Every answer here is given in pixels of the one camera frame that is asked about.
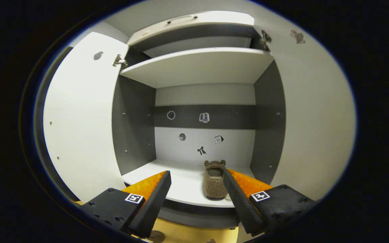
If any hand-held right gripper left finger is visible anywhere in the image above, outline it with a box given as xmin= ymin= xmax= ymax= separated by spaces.
xmin=80 ymin=170 xmax=172 ymax=239

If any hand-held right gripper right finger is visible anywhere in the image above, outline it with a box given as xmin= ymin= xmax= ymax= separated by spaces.
xmin=222 ymin=168 xmax=317 ymax=236

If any brown fuzzy shoe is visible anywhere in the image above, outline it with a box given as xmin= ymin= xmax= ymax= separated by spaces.
xmin=149 ymin=231 xmax=165 ymax=243
xmin=203 ymin=160 xmax=229 ymax=200

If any white shoe cabinet door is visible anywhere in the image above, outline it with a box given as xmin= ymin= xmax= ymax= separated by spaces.
xmin=43 ymin=32 xmax=130 ymax=203
xmin=255 ymin=20 xmax=357 ymax=201

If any white and grey shoe cabinet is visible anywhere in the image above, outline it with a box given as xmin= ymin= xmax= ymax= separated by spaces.
xmin=112 ymin=10 xmax=287 ymax=230

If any white cabinet shelf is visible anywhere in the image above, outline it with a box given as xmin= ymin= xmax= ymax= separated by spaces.
xmin=120 ymin=47 xmax=275 ymax=89

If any white cabinet drawer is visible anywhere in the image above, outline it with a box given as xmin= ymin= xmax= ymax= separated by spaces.
xmin=127 ymin=11 xmax=255 ymax=46

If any black drawer handle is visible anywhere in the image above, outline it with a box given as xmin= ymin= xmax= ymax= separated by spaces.
xmin=166 ymin=15 xmax=198 ymax=24

